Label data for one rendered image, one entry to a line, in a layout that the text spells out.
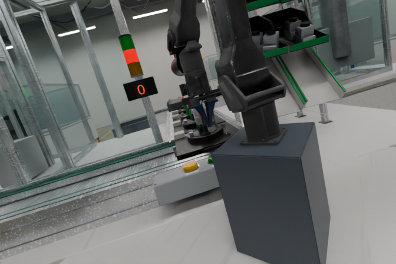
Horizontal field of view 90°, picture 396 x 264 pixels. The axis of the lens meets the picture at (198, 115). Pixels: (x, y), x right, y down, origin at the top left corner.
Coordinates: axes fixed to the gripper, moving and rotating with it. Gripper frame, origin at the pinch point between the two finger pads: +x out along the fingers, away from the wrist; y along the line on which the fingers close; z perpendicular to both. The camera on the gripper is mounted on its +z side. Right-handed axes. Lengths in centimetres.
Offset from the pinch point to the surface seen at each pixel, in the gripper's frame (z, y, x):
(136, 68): 28.8, 17.7, -20.6
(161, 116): 137, 23, 13
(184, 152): 9.2, 9.0, 11.3
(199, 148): 8.6, 4.0, 11.4
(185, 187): -4.8, 10.9, 15.5
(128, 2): 999, 83, -461
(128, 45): 28.5, 17.9, -29.7
